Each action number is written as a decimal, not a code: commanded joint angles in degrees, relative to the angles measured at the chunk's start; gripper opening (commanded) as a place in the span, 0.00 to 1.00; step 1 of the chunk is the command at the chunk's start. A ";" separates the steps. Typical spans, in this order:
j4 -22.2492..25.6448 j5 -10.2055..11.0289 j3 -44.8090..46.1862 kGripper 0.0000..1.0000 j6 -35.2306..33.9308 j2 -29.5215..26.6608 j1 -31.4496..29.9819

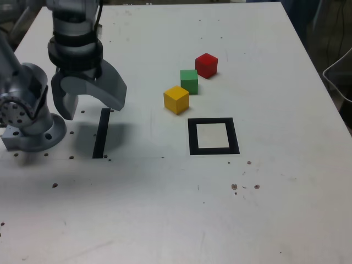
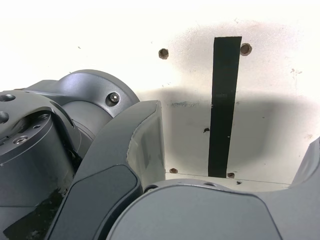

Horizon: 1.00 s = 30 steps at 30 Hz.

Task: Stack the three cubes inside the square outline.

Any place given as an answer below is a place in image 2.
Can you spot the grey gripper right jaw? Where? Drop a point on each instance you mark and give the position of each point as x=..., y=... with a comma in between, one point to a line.
x=200, y=215

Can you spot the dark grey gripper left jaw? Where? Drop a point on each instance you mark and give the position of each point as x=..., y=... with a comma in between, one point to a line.
x=110, y=155

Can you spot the black tape strip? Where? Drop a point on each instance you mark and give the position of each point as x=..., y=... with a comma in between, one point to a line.
x=223, y=105

